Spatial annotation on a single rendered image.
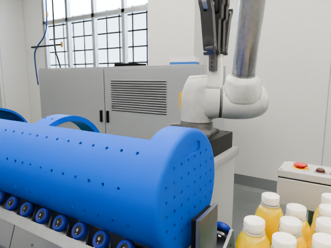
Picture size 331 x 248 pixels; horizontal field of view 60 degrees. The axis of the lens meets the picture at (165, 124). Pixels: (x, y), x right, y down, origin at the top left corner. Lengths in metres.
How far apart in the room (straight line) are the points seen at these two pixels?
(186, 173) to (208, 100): 0.70
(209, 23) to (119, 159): 0.33
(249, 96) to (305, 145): 2.23
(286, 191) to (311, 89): 2.59
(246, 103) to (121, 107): 1.72
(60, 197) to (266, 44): 3.04
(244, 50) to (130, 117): 1.72
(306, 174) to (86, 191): 0.55
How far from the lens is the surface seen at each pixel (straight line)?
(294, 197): 0.86
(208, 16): 0.58
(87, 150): 0.68
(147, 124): 2.65
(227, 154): 1.35
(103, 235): 0.75
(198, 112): 1.30
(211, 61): 0.60
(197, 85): 1.30
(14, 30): 6.31
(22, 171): 0.85
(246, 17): 1.23
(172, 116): 2.49
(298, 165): 0.87
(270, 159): 3.58
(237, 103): 1.30
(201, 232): 0.65
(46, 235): 0.90
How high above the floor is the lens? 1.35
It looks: 9 degrees down
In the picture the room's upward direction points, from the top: straight up
